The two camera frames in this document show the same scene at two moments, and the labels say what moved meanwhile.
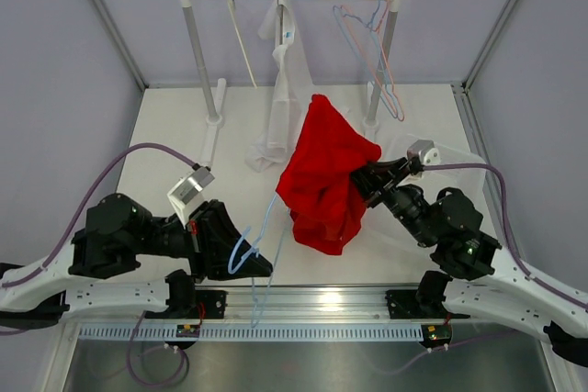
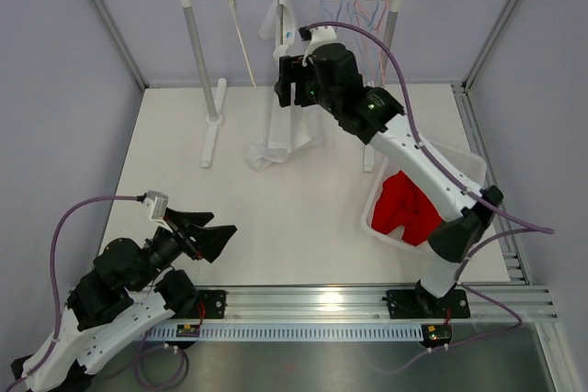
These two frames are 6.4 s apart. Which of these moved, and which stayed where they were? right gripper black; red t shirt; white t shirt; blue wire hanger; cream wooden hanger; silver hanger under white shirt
Moved: blue wire hanger; right gripper black; red t shirt
Stayed: silver hanger under white shirt; cream wooden hanger; white t shirt
